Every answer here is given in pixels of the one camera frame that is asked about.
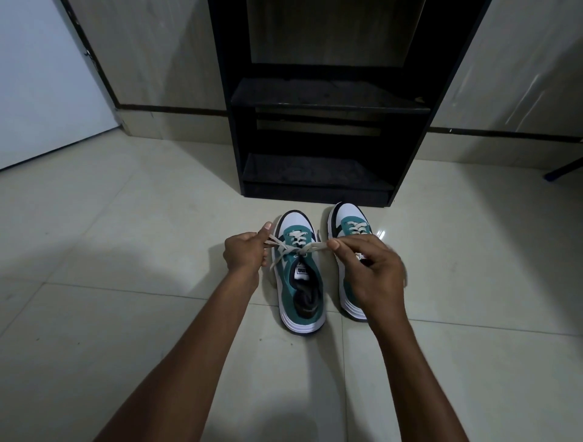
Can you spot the person's right hand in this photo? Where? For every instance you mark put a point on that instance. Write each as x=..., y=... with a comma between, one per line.
x=385, y=287

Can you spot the person's left hand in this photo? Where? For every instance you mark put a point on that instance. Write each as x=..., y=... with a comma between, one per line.
x=243, y=255

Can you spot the green white sneaker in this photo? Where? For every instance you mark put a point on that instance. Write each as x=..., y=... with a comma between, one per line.
x=288, y=291
x=350, y=214

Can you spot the black wooden shoe rack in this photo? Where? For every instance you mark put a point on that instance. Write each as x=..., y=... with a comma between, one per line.
x=314, y=175

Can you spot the person's right forearm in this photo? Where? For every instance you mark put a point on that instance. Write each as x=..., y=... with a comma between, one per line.
x=410, y=387

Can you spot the person's left forearm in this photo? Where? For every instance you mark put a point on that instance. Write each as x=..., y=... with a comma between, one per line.
x=182, y=364

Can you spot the white door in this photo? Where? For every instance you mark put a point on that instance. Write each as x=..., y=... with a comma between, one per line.
x=41, y=82

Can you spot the black metal rack frame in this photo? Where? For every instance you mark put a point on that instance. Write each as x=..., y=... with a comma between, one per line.
x=567, y=169

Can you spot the dark door frame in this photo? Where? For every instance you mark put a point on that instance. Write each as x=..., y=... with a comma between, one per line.
x=90, y=57

